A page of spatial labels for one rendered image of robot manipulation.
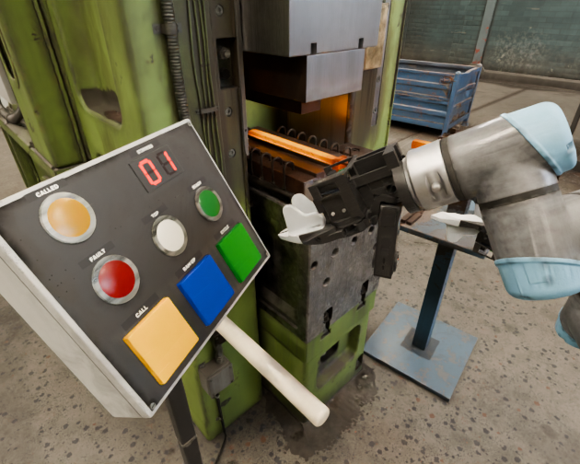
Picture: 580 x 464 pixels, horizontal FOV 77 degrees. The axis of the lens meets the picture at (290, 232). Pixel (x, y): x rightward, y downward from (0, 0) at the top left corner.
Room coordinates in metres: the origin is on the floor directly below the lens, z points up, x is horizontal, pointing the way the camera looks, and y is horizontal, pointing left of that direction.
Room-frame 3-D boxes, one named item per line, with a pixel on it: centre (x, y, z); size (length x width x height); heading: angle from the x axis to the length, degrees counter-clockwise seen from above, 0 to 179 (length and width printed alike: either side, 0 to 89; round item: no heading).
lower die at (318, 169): (1.05, 0.04, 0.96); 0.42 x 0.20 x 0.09; 44
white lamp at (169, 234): (0.42, 0.16, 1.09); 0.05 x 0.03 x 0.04; 134
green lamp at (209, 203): (0.52, 0.13, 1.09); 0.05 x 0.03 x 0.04; 134
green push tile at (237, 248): (0.50, 0.09, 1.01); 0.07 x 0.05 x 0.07; 159
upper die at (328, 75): (1.05, 0.04, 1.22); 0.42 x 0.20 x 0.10; 44
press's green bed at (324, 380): (1.10, 0.00, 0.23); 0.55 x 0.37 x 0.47; 44
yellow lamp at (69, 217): (0.35, 0.24, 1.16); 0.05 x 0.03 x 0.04; 134
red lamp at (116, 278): (0.33, 0.20, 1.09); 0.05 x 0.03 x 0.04; 134
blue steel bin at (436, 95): (4.79, -1.58, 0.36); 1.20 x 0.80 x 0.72; 49
